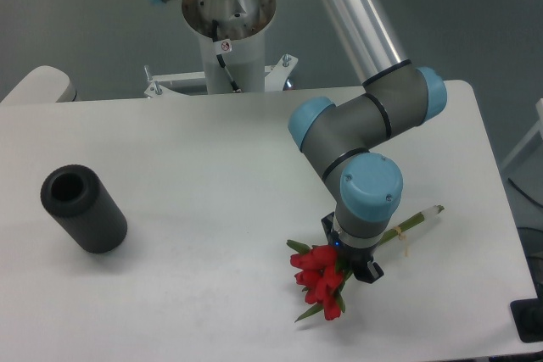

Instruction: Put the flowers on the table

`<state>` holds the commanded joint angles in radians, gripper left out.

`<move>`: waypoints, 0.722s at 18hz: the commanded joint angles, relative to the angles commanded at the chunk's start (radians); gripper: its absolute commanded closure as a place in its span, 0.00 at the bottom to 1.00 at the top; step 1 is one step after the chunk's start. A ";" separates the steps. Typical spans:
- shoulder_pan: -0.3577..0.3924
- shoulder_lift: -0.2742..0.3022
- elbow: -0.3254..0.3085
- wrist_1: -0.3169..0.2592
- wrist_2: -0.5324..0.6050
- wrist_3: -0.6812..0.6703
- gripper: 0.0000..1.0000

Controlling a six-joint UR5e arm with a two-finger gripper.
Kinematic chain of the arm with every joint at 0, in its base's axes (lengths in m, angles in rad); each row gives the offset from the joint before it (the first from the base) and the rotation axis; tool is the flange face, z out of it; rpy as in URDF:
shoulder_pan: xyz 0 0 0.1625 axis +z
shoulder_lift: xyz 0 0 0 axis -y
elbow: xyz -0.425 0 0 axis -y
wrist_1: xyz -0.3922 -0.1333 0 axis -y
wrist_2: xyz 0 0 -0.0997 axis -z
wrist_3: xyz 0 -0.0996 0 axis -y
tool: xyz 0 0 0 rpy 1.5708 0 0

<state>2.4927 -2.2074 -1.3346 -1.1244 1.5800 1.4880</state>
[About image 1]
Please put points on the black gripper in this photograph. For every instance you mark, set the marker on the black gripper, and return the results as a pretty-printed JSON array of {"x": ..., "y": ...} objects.
[{"x": 363, "y": 267}]

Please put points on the red tulip bouquet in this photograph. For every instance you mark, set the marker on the red tulip bouquet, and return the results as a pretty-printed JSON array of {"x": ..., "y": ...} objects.
[{"x": 323, "y": 272}]

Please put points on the white rounded side table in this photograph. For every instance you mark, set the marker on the white rounded side table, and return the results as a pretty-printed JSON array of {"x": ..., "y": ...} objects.
[{"x": 44, "y": 84}]

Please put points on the black ribbed cylindrical vase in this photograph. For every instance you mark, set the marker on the black ribbed cylindrical vase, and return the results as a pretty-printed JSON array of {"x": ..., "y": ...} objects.
[{"x": 76, "y": 198}]

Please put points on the white pedestal base frame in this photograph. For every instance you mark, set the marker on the white pedestal base frame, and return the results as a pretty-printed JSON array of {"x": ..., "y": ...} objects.
[{"x": 169, "y": 82}]

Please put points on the black box at table edge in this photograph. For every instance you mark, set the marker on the black box at table edge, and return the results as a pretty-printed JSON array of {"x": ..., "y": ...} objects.
[{"x": 527, "y": 315}]

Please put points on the white furniture frame right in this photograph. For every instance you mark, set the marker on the white furniture frame right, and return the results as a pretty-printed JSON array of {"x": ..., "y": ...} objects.
[{"x": 528, "y": 143}]

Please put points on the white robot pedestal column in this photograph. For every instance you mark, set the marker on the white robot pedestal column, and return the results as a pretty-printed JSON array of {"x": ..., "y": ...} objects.
[{"x": 231, "y": 36}]

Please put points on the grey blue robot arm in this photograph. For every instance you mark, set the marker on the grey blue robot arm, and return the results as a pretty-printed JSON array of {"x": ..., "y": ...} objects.
[{"x": 337, "y": 140}]

